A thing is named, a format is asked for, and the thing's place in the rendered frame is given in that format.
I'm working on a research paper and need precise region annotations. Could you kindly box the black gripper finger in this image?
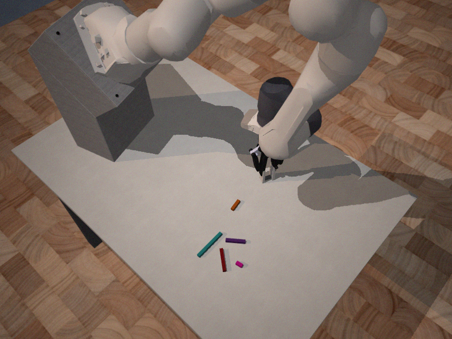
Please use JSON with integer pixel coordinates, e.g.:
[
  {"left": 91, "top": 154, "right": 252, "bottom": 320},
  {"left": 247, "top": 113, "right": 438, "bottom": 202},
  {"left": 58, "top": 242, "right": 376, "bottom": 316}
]
[
  {"left": 249, "top": 145, "right": 268, "bottom": 183},
  {"left": 269, "top": 158, "right": 283, "bottom": 180}
]

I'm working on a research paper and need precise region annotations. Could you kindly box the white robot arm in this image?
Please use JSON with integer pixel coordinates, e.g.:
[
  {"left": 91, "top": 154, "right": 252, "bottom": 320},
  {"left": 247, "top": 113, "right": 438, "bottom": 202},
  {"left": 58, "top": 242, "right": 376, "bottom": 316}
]
[{"left": 73, "top": 0, "right": 388, "bottom": 160}]

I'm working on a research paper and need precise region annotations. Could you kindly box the turquoise rod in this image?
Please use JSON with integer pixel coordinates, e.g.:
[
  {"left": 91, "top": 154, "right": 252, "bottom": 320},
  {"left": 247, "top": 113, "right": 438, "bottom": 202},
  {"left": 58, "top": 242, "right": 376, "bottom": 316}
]
[{"left": 197, "top": 232, "right": 222, "bottom": 258}]

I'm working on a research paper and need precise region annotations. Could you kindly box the orange rod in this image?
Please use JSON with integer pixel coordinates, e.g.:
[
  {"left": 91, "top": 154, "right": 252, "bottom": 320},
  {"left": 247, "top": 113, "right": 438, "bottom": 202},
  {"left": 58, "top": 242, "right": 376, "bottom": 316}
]
[{"left": 231, "top": 199, "right": 240, "bottom": 211}]

